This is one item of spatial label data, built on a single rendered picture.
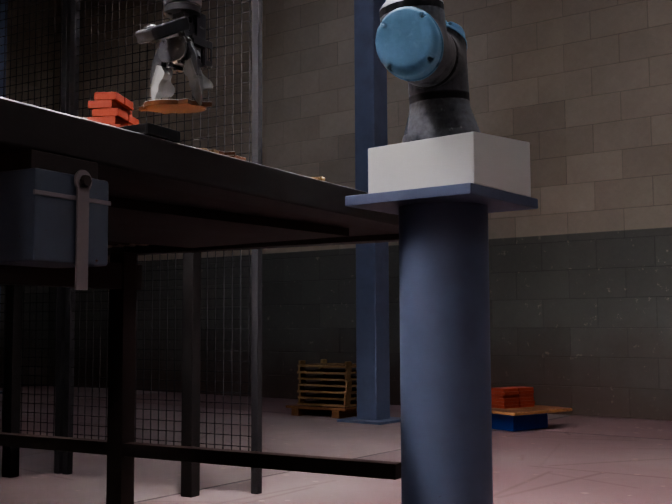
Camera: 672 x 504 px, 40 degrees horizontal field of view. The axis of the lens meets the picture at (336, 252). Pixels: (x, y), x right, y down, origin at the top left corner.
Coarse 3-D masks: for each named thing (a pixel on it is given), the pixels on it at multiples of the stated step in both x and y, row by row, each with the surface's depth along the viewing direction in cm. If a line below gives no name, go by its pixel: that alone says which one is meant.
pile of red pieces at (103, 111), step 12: (96, 96) 273; (108, 96) 272; (120, 96) 275; (96, 108) 273; (108, 108) 272; (120, 108) 278; (132, 108) 285; (96, 120) 272; (108, 120) 271; (120, 120) 275; (132, 120) 282
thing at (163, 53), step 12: (168, 12) 184; (180, 12) 184; (192, 12) 184; (192, 24) 186; (204, 24) 188; (168, 36) 182; (180, 36) 181; (192, 36) 182; (204, 36) 188; (168, 48) 182; (180, 48) 181; (204, 48) 185; (168, 60) 182; (180, 60) 181; (204, 60) 185
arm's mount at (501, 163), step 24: (408, 144) 170; (432, 144) 166; (456, 144) 163; (480, 144) 163; (504, 144) 171; (528, 144) 179; (384, 168) 172; (408, 168) 169; (432, 168) 166; (456, 168) 163; (480, 168) 163; (504, 168) 170; (528, 168) 178; (528, 192) 178
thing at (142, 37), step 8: (184, 16) 182; (152, 24) 175; (160, 24) 176; (168, 24) 177; (176, 24) 179; (184, 24) 181; (136, 32) 175; (144, 32) 174; (152, 32) 173; (160, 32) 175; (168, 32) 177; (176, 32) 179; (144, 40) 175; (152, 40) 174
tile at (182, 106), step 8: (144, 104) 177; (152, 104) 175; (160, 104) 175; (168, 104) 176; (176, 104) 176; (184, 104) 177; (192, 104) 178; (208, 104) 181; (160, 112) 185; (168, 112) 186; (176, 112) 186; (184, 112) 187; (192, 112) 188
